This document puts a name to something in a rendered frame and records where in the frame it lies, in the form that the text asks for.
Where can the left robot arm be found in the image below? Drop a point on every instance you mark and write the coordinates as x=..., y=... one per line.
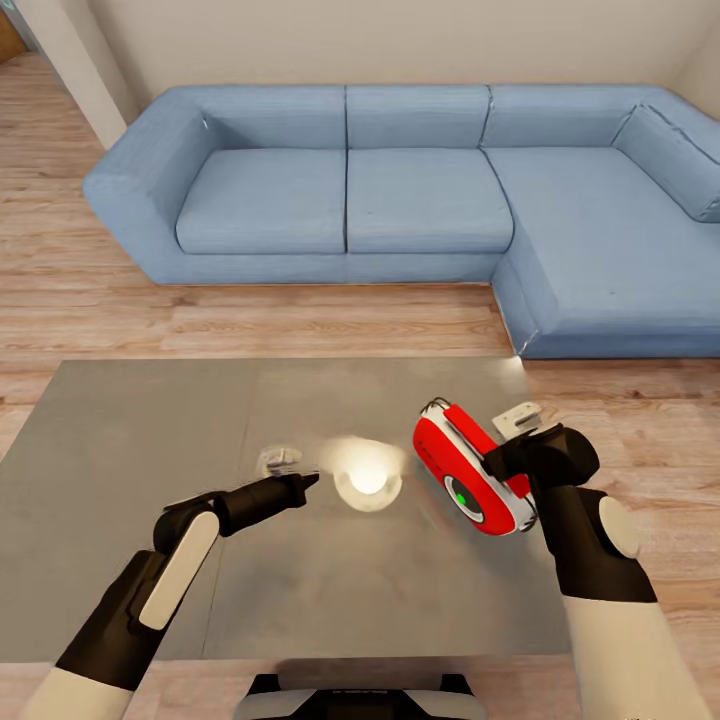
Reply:
x=97, y=675

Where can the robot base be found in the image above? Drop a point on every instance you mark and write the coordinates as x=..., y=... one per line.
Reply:
x=454, y=702

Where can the radio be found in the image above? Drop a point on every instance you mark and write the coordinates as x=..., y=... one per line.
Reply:
x=451, y=445

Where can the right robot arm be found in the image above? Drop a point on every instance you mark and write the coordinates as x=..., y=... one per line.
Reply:
x=627, y=663

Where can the coffee table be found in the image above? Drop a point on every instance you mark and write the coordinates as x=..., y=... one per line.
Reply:
x=378, y=563

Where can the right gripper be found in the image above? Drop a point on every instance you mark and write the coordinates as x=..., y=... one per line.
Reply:
x=501, y=461

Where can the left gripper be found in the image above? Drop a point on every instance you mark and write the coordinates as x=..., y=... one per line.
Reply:
x=275, y=494

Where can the sofa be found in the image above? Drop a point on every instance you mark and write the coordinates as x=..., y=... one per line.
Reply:
x=592, y=210

